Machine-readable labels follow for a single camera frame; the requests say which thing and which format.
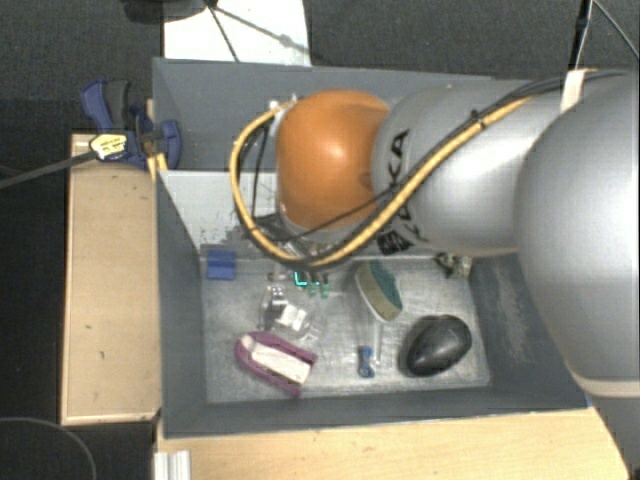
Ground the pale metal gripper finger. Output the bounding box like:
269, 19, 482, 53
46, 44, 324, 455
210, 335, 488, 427
276, 303, 321, 343
256, 284, 291, 332

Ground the pale wood flat board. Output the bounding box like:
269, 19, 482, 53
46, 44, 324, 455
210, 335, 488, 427
59, 132, 164, 427

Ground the small dark speckled toy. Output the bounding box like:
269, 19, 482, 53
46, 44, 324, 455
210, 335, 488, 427
433, 251, 474, 281

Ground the small blue ribbed block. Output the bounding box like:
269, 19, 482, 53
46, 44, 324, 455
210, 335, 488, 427
205, 248, 237, 282

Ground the grey metal bin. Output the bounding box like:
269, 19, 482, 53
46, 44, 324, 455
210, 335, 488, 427
151, 56, 590, 440

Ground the green sponge dish brush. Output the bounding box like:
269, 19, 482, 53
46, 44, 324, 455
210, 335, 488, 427
353, 259, 405, 368

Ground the black egg-shaped object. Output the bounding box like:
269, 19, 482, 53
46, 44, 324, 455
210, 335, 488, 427
397, 313, 474, 379

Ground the purple and white curved object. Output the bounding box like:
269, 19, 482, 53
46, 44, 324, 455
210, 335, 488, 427
233, 330, 320, 399

